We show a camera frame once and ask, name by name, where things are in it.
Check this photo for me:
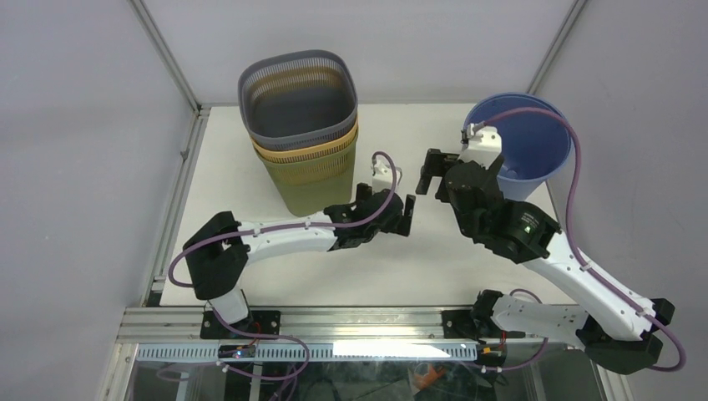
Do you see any green slatted basket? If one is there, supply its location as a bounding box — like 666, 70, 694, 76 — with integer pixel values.
256, 139, 357, 216

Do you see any blue plastic bucket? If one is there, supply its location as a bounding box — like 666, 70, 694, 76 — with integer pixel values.
463, 92, 574, 201

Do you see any yellow slatted basket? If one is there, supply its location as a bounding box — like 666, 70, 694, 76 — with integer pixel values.
250, 118, 359, 164

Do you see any grey slatted basket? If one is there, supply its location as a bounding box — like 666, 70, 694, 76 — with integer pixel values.
237, 49, 358, 151

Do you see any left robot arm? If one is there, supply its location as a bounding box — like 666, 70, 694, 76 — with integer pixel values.
175, 183, 416, 339

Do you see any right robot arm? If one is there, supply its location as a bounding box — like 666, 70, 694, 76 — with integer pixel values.
416, 149, 675, 375

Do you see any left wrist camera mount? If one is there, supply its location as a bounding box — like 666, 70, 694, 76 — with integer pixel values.
371, 155, 402, 193

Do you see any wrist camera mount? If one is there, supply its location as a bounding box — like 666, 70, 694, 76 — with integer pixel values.
458, 123, 502, 169
371, 155, 402, 193

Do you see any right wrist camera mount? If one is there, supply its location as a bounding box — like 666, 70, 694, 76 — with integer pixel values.
458, 123, 502, 169

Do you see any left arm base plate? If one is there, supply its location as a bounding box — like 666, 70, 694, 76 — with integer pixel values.
200, 309, 281, 340

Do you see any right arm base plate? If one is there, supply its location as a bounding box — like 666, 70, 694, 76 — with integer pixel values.
441, 309, 525, 342

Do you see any white slotted cable duct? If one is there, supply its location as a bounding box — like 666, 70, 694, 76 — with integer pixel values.
136, 340, 478, 363

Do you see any aluminium frame rail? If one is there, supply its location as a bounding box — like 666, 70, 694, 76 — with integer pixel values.
116, 307, 615, 345

